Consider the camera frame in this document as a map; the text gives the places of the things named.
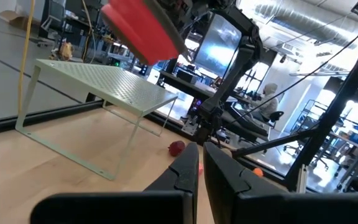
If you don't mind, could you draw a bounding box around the pale green perforated metal shelf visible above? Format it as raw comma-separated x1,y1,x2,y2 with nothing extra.
14,58,179,181

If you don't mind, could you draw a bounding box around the thin black taut cable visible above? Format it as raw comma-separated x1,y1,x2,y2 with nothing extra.
228,20,358,125

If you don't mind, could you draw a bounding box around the computer tower green light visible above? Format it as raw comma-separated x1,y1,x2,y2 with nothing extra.
109,57,124,68

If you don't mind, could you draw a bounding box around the black aluminium table frame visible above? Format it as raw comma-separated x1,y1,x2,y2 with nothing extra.
0,36,358,192

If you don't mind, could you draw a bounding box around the black office chair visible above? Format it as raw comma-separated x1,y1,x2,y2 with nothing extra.
267,110,285,130

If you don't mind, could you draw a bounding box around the silver frame corner bracket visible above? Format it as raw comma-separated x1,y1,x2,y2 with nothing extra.
295,164,309,194

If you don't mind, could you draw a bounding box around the cardboard box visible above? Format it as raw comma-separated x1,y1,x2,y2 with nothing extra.
0,9,32,30

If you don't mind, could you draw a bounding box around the large display screen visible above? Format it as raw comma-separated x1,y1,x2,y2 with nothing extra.
194,14,242,78

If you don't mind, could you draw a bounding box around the black equipment box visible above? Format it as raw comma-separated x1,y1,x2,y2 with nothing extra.
176,68,198,85

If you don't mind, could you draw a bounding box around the yellow hanging cable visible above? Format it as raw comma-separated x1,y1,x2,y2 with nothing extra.
17,0,36,114

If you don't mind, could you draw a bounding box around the person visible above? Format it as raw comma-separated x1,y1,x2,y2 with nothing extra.
250,82,280,124

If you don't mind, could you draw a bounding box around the red collapsible bowl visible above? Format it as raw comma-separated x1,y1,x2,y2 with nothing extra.
100,0,190,66

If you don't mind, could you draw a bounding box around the silver ventilation duct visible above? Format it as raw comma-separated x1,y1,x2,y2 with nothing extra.
253,2,358,47

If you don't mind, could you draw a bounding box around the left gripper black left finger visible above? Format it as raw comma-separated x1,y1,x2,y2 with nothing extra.
29,142,200,224

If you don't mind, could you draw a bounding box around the dark grey workbench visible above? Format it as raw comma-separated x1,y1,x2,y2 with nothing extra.
158,70,260,103

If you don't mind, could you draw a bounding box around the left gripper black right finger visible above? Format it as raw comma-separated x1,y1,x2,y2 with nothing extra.
203,142,358,224

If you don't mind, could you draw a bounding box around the small yellow machine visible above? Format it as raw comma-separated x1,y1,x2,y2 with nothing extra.
58,42,74,62

